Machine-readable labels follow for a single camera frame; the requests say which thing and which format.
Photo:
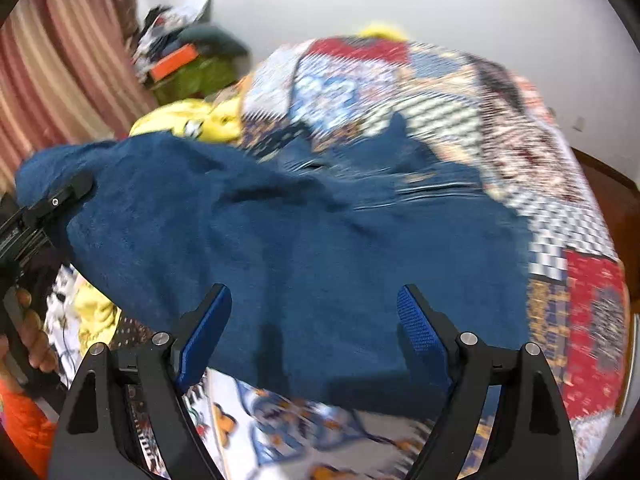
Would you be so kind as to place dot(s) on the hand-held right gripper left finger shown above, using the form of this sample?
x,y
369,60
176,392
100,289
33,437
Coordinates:
x,y
205,335

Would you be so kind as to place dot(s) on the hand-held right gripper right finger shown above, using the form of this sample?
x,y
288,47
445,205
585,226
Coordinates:
x,y
422,330

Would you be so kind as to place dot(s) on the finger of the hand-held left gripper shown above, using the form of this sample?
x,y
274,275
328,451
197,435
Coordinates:
x,y
57,202

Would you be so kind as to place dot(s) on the blue denim jacket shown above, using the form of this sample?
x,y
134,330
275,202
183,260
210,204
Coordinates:
x,y
300,260

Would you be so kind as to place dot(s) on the person's left hand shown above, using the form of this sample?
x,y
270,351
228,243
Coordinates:
x,y
40,340

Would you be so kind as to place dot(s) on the striped brown curtain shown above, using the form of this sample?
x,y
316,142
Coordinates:
x,y
65,60

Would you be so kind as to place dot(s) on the orange cloth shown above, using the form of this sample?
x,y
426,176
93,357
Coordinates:
x,y
25,430

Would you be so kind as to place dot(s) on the orange box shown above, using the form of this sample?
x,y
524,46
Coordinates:
x,y
172,62

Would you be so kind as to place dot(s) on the green patterned cloth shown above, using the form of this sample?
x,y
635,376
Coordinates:
x,y
200,80

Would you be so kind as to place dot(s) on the pile of clutter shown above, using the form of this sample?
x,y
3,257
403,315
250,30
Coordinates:
x,y
165,20

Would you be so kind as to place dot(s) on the dark grey cushion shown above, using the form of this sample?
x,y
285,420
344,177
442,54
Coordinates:
x,y
215,40

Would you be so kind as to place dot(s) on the patchwork patterned blanket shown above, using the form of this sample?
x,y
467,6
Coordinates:
x,y
500,110

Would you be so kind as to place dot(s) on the yellow chair back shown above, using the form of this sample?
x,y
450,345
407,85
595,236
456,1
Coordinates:
x,y
382,31

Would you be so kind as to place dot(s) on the white wall socket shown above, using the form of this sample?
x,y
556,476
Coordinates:
x,y
580,125

